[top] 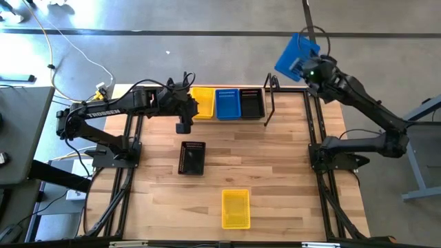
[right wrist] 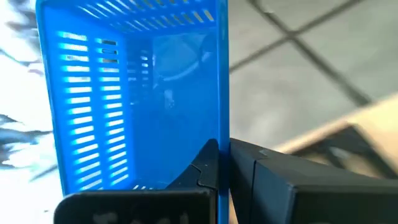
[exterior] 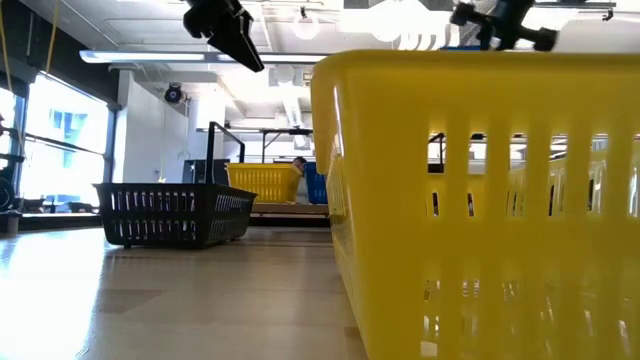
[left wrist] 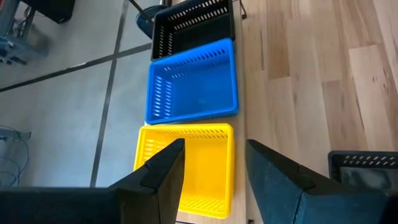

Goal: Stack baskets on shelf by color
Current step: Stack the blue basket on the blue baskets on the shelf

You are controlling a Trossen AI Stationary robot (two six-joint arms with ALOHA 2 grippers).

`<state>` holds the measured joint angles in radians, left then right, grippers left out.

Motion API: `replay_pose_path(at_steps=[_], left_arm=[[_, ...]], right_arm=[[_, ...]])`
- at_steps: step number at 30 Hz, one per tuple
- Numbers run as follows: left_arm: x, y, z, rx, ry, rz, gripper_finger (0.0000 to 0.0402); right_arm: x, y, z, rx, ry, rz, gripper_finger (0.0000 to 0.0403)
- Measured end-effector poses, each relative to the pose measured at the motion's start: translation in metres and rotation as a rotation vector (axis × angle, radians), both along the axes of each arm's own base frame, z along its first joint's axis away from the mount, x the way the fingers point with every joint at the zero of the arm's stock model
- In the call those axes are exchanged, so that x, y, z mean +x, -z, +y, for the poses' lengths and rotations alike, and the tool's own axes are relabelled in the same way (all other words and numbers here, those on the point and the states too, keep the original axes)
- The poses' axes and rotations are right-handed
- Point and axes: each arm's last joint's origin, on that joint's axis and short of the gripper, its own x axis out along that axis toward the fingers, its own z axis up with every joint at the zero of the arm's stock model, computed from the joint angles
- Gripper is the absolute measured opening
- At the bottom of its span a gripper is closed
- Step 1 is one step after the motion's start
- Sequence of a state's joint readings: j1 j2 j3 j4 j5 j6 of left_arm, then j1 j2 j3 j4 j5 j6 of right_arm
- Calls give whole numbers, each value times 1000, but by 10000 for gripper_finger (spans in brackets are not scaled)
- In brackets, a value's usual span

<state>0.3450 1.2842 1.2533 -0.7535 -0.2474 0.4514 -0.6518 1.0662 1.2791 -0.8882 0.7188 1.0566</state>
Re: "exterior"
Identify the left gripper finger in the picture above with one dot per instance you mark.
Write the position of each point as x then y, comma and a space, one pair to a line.
240, 45

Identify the long linear ceiling light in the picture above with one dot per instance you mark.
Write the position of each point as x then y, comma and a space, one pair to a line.
150, 56

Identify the wooden shelf black metal frame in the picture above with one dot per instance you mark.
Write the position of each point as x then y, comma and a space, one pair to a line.
290, 208

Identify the large window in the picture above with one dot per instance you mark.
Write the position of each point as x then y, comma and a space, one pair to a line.
65, 150

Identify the black computer monitor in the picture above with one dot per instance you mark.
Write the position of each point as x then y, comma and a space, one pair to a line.
195, 171

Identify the person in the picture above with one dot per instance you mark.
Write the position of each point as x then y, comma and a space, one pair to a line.
299, 162

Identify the black plastic basket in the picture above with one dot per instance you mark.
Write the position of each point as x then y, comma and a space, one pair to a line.
175, 215

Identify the blue plastic basket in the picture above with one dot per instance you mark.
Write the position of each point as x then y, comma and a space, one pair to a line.
316, 162
316, 166
316, 187

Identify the black metal rig frame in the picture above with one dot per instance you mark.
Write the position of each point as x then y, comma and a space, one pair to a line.
60, 220

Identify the yellow plastic basket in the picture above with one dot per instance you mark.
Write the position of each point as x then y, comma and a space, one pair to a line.
262, 165
400, 200
265, 186

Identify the white ceiling pipe bundle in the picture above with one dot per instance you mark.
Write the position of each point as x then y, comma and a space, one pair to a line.
425, 40

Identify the black wheeled equipment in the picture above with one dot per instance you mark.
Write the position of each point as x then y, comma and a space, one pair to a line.
5, 192

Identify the white ceiling vent duct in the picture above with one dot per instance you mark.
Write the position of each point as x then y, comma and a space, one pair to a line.
292, 107

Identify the black metal rack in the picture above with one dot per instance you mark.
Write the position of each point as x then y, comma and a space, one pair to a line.
280, 132

